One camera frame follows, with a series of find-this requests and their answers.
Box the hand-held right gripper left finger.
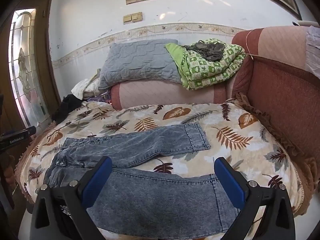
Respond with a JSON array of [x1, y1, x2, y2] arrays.
[[29, 156, 113, 240]]

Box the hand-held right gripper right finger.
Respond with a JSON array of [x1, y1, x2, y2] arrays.
[[214, 157, 297, 240]]

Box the blue denim pants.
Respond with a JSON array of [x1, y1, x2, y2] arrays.
[[44, 121, 242, 236]]

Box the leaf print blanket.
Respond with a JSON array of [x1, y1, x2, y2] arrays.
[[15, 97, 318, 238]]

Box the black cloth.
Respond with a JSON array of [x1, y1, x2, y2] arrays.
[[52, 94, 83, 124]]

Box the wooden door with stained glass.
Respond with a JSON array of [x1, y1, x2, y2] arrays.
[[0, 0, 62, 140]]

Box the purple patterned item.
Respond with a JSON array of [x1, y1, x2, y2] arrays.
[[84, 92, 112, 103]]

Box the white crumpled cloth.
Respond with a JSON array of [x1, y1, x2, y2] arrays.
[[71, 68, 102, 100]]

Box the red and pink sofa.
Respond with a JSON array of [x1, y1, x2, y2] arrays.
[[110, 26, 320, 215]]

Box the green printed quilt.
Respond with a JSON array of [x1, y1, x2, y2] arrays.
[[164, 38, 247, 91]]

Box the grey quilted pillow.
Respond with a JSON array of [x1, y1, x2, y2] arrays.
[[98, 39, 182, 88]]

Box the dark olive cloth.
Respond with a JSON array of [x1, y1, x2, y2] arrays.
[[184, 40, 225, 62]]

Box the beige cord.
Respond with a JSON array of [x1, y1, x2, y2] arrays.
[[244, 31, 255, 61]]

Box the beige wall light switch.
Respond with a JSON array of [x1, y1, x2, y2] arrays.
[[122, 12, 143, 25]]

